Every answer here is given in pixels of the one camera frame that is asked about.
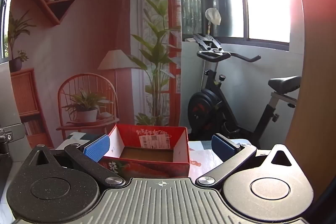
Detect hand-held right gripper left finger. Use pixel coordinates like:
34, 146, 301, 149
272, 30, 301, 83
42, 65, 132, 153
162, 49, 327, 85
23, 134, 126, 188

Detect red wooden chair shelf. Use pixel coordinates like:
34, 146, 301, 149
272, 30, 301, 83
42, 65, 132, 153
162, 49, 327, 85
9, 0, 183, 149

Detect wooden panel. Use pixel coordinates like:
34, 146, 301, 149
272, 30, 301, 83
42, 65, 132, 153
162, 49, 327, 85
285, 0, 336, 204

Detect black exercise bike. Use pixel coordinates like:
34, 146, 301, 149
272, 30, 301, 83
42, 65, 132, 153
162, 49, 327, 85
187, 33, 302, 149

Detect black framed window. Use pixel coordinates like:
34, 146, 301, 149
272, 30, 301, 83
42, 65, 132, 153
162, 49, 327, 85
181, 0, 292, 52
0, 0, 16, 61

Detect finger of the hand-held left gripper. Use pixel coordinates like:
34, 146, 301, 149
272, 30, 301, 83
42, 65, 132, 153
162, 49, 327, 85
0, 128, 13, 155

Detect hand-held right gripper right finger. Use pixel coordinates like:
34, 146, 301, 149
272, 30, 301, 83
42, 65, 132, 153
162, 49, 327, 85
196, 133, 300, 189

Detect white bag on pole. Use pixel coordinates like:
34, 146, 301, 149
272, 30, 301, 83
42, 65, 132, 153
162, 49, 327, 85
205, 7, 222, 36

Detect red strawberry print cardboard box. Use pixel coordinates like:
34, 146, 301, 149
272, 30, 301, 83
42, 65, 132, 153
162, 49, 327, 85
98, 124, 191, 179

